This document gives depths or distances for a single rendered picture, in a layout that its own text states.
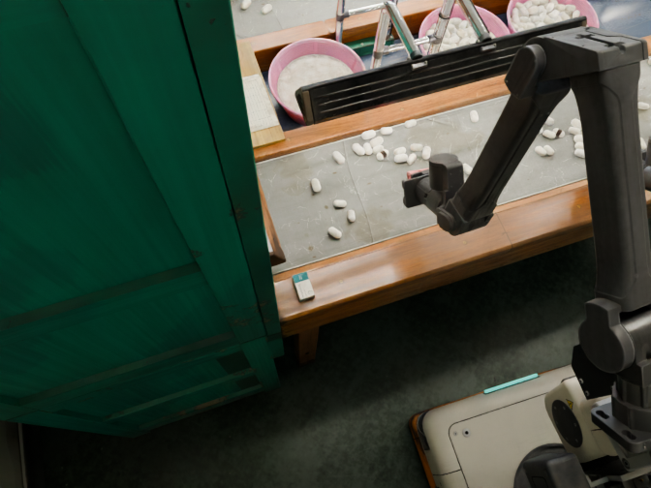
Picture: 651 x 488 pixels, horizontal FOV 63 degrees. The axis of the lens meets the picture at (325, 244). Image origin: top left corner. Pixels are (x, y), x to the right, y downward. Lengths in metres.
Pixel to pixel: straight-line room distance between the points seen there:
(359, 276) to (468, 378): 0.90
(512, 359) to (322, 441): 0.75
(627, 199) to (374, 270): 0.65
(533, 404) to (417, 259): 0.71
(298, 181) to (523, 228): 0.56
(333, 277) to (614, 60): 0.75
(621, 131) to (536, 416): 1.20
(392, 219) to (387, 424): 0.86
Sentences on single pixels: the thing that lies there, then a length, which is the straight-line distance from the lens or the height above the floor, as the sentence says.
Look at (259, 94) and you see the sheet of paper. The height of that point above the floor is 0.78.
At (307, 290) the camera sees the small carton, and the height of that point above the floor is 0.79.
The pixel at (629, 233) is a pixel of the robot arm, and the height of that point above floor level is 1.34.
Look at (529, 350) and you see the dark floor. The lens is 2.14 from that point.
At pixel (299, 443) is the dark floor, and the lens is 1.94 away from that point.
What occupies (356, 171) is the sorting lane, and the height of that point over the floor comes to 0.74.
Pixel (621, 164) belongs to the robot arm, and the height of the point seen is 1.39.
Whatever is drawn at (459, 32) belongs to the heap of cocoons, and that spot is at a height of 0.74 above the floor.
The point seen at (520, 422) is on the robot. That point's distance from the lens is 1.78.
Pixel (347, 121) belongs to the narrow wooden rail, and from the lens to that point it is 1.43.
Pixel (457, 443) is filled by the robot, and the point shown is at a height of 0.28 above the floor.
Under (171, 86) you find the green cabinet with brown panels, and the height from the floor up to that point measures 1.64.
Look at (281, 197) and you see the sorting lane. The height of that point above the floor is 0.74.
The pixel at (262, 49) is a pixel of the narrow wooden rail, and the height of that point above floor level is 0.76.
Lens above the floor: 1.94
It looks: 68 degrees down
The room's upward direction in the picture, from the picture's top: 6 degrees clockwise
